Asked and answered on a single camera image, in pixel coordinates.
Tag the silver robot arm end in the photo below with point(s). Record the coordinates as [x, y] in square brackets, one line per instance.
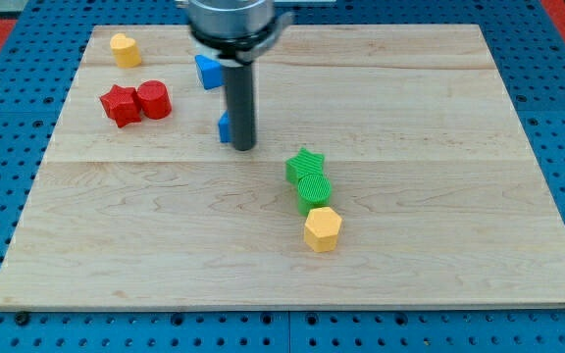
[234, 33]

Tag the green star block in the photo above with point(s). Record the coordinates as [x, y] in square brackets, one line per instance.
[303, 164]

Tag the blue cube block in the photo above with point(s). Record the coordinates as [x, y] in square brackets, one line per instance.
[224, 128]

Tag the red star block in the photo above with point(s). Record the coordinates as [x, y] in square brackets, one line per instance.
[121, 105]

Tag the green cylinder block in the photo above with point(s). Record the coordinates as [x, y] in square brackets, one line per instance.
[313, 191]

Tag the yellow hexagon block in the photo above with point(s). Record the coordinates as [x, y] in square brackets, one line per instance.
[322, 228]

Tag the wooden board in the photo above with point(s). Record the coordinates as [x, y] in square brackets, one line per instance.
[443, 203]

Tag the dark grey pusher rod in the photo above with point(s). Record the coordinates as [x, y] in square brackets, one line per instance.
[239, 92]

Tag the blue triangle block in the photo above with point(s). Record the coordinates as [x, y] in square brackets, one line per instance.
[209, 72]

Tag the red cylinder block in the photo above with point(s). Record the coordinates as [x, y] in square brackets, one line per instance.
[154, 100]

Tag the yellow heart block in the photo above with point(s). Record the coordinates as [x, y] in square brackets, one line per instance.
[125, 51]

